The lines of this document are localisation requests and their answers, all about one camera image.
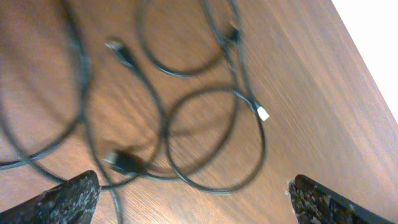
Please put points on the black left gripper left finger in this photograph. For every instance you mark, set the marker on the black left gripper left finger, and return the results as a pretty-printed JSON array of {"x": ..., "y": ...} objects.
[{"x": 73, "y": 201}]

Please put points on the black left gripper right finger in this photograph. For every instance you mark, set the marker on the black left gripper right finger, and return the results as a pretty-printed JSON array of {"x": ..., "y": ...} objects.
[{"x": 312, "y": 202}]

